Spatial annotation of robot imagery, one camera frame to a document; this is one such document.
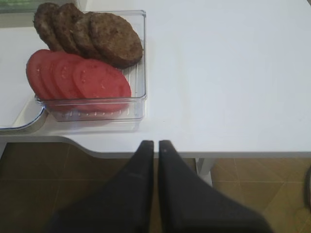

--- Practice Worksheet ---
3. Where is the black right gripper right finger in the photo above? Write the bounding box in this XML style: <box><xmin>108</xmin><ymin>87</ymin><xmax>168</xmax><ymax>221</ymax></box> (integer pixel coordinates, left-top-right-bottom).
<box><xmin>158</xmin><ymin>140</ymin><xmax>272</xmax><ymax>233</ymax></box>

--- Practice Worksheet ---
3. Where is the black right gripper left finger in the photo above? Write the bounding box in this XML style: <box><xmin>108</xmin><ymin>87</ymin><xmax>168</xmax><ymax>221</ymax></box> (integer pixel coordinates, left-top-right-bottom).
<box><xmin>46</xmin><ymin>140</ymin><xmax>154</xmax><ymax>233</ymax></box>

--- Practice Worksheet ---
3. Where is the red tomato slice back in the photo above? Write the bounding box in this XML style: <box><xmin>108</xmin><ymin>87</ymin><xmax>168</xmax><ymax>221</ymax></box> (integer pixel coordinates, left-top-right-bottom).
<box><xmin>26</xmin><ymin>50</ymin><xmax>52</xmax><ymax>100</ymax></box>

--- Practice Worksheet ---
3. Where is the red tomato slice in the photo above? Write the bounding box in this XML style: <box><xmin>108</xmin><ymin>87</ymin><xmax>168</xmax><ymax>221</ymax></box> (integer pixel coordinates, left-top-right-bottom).
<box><xmin>53</xmin><ymin>54</ymin><xmax>84</xmax><ymax>99</ymax></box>
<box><xmin>40</xmin><ymin>51</ymin><xmax>69</xmax><ymax>100</ymax></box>
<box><xmin>26</xmin><ymin>50</ymin><xmax>52</xmax><ymax>100</ymax></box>
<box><xmin>72</xmin><ymin>59</ymin><xmax>132</xmax><ymax>113</ymax></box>

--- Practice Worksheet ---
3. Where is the clear bin with lettuce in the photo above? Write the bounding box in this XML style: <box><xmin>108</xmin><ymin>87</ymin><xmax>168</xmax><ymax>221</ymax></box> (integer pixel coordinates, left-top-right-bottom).
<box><xmin>0</xmin><ymin>0</ymin><xmax>41</xmax><ymax>14</ymax></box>

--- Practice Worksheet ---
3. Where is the white table leg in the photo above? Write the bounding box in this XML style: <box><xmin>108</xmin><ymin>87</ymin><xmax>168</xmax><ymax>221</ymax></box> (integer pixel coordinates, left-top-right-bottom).
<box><xmin>195</xmin><ymin>158</ymin><xmax>216</xmax><ymax>186</ymax></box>

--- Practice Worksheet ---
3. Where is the clear patty and tomato bin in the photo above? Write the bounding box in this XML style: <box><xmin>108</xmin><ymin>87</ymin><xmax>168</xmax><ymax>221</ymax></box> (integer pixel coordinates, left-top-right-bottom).
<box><xmin>35</xmin><ymin>11</ymin><xmax>147</xmax><ymax>122</ymax></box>

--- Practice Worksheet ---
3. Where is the red tomato slice front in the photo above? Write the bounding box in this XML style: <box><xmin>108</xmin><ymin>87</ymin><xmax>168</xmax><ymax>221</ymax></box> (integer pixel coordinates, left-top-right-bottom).
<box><xmin>72</xmin><ymin>59</ymin><xmax>132</xmax><ymax>113</ymax></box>

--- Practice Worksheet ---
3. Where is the white metal tray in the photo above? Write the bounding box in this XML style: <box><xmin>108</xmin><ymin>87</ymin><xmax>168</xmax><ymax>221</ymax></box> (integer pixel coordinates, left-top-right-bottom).
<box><xmin>0</xmin><ymin>97</ymin><xmax>48</xmax><ymax>134</ymax></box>

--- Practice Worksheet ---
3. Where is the brown burger patty front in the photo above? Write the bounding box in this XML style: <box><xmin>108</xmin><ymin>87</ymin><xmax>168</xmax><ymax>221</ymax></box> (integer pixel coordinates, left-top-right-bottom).
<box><xmin>89</xmin><ymin>13</ymin><xmax>143</xmax><ymax>69</ymax></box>

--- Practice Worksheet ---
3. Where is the brown burger patty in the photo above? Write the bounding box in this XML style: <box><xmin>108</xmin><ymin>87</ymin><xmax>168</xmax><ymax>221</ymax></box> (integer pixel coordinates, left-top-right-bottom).
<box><xmin>52</xmin><ymin>3</ymin><xmax>84</xmax><ymax>55</ymax></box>
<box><xmin>89</xmin><ymin>13</ymin><xmax>143</xmax><ymax>69</ymax></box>
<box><xmin>33</xmin><ymin>2</ymin><xmax>64</xmax><ymax>51</ymax></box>
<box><xmin>73</xmin><ymin>12</ymin><xmax>102</xmax><ymax>60</ymax></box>

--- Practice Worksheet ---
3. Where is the brown burger patty back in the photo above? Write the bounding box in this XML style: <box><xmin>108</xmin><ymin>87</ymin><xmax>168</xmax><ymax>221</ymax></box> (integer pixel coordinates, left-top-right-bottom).
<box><xmin>33</xmin><ymin>2</ymin><xmax>64</xmax><ymax>51</ymax></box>

